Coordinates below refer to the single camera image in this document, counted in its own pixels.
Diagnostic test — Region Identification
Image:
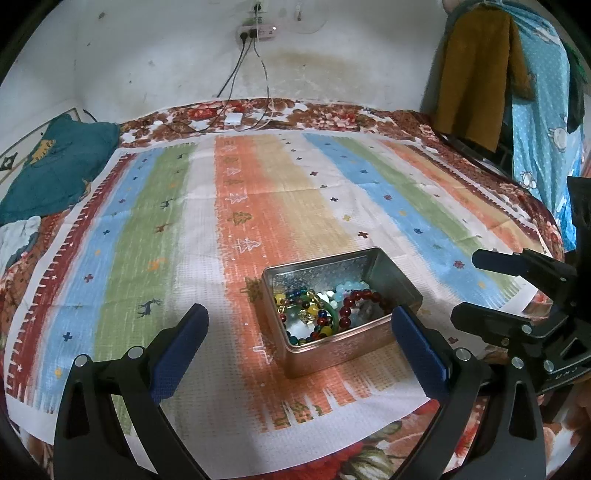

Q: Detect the white power strip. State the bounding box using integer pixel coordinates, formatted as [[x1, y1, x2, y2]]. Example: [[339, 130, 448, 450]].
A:
[[236, 25, 278, 42]]

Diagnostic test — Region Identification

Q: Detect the green bangle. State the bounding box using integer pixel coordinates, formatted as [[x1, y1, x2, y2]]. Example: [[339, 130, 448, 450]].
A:
[[318, 298, 343, 331]]

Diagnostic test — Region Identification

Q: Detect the blue dotted hanging cloth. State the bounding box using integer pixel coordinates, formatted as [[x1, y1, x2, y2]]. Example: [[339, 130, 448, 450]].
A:
[[507, 0, 579, 247]]

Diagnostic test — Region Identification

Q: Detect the mustard hanging cloth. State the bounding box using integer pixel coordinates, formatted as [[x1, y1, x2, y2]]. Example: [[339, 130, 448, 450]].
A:
[[433, 6, 533, 154]]

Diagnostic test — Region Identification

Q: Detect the striped patterned cloth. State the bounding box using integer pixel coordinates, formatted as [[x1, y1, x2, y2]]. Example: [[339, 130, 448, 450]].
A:
[[4, 129, 555, 439]]

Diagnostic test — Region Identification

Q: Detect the dark green hanging cloth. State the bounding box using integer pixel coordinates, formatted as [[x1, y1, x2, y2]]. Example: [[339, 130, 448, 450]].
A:
[[564, 41, 591, 136]]

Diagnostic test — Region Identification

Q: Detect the white crumpled cloth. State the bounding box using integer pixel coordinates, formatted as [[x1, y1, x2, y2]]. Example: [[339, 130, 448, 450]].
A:
[[0, 215, 44, 278]]

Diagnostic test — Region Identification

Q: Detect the light blue bead bracelet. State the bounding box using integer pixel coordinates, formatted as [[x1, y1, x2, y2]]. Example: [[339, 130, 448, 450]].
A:
[[318, 279, 371, 309]]

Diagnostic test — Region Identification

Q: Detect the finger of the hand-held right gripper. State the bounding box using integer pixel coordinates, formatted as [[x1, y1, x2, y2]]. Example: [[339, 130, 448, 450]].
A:
[[471, 248, 579, 298], [450, 302, 555, 357]]

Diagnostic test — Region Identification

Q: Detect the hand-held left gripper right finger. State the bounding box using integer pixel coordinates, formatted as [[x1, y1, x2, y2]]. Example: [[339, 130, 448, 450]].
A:
[[392, 305, 548, 480]]

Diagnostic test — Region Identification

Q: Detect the grey cable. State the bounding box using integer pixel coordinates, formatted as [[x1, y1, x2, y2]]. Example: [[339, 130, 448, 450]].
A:
[[253, 41, 278, 132]]

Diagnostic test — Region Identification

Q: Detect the dark red bead bracelet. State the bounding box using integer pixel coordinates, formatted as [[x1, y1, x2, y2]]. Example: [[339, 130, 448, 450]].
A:
[[338, 288, 394, 331]]

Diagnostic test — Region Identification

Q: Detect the teal pillow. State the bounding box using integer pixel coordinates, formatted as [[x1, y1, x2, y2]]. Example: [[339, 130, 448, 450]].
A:
[[0, 114, 122, 227]]

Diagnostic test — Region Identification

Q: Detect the black cable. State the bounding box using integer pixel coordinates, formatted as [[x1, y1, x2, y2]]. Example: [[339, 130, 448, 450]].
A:
[[203, 41, 252, 134]]

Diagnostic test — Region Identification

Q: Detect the multicolour bead bracelet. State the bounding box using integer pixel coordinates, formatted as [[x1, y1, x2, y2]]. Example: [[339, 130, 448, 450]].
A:
[[274, 288, 336, 347]]

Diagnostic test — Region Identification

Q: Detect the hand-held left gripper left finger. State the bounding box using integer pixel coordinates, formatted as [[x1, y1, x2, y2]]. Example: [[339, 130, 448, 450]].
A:
[[54, 303, 210, 480]]

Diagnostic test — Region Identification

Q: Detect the silver metal tin box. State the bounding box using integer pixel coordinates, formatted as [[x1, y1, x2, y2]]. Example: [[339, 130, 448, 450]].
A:
[[262, 247, 424, 380]]

